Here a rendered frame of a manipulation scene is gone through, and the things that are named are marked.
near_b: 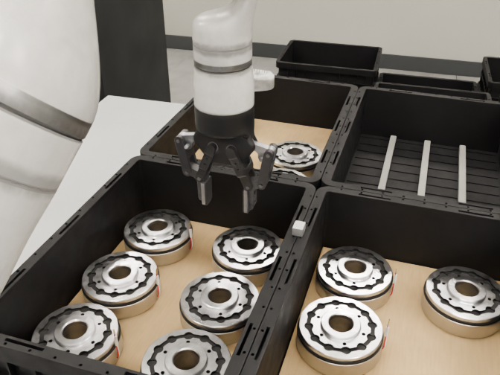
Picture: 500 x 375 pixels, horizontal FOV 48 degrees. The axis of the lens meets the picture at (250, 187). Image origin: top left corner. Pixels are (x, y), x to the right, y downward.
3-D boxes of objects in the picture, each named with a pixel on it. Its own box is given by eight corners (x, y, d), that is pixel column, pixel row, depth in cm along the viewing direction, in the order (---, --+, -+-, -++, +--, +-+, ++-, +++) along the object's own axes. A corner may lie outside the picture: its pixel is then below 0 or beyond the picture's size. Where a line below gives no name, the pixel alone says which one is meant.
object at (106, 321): (91, 379, 62) (91, 375, 61) (13, 358, 64) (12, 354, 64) (133, 315, 70) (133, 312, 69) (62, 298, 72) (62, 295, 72)
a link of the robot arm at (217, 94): (276, 85, 74) (277, 39, 71) (248, 120, 65) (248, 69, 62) (213, 77, 77) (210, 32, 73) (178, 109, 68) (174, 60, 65)
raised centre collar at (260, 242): (258, 260, 78) (258, 257, 78) (225, 253, 79) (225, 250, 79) (268, 239, 82) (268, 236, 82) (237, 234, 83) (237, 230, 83)
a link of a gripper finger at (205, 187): (211, 175, 78) (212, 198, 80) (207, 175, 78) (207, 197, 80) (204, 184, 76) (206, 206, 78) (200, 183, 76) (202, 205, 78)
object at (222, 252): (271, 279, 75) (271, 275, 75) (202, 263, 78) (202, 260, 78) (290, 236, 83) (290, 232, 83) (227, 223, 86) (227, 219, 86)
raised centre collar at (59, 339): (82, 353, 64) (82, 349, 64) (45, 343, 65) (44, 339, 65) (104, 323, 68) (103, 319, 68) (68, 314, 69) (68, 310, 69)
